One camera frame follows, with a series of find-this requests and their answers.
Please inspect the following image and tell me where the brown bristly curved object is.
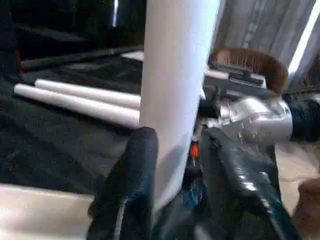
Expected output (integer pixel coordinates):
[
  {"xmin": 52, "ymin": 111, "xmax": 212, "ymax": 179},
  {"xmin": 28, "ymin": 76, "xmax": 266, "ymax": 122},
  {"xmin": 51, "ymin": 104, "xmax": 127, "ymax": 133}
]
[{"xmin": 209, "ymin": 48, "xmax": 289, "ymax": 94}]

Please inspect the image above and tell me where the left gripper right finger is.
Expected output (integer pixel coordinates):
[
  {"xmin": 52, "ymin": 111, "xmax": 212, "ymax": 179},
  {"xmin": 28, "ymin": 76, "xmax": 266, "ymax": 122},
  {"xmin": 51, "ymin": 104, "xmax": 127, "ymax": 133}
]
[{"xmin": 201, "ymin": 127, "xmax": 301, "ymax": 240}]

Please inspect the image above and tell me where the white plastic table top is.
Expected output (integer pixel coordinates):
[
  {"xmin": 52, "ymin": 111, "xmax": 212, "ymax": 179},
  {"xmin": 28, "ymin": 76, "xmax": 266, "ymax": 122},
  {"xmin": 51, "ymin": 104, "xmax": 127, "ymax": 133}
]
[{"xmin": 0, "ymin": 183, "xmax": 96, "ymax": 240}]

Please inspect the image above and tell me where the black table mat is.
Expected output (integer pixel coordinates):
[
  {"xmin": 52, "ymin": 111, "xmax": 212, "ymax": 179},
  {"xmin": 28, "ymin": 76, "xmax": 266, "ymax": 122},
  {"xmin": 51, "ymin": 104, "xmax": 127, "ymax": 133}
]
[{"xmin": 0, "ymin": 56, "xmax": 156, "ymax": 198}]

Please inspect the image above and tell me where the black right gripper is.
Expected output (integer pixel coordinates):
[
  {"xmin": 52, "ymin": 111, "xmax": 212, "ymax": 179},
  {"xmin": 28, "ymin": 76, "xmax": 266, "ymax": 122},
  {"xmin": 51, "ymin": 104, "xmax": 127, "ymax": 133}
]
[{"xmin": 187, "ymin": 122, "xmax": 208, "ymax": 176}]

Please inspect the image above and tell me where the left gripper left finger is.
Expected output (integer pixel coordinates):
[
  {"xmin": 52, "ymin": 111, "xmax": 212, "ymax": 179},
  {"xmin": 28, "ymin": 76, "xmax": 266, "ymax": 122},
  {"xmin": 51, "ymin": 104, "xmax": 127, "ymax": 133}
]
[{"xmin": 86, "ymin": 126, "xmax": 160, "ymax": 240}]

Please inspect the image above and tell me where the white flat board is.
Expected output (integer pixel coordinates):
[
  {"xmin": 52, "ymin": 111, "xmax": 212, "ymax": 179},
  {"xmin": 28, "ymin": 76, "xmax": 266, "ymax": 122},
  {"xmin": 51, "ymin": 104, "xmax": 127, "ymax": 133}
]
[{"xmin": 122, "ymin": 51, "xmax": 145, "ymax": 62}]

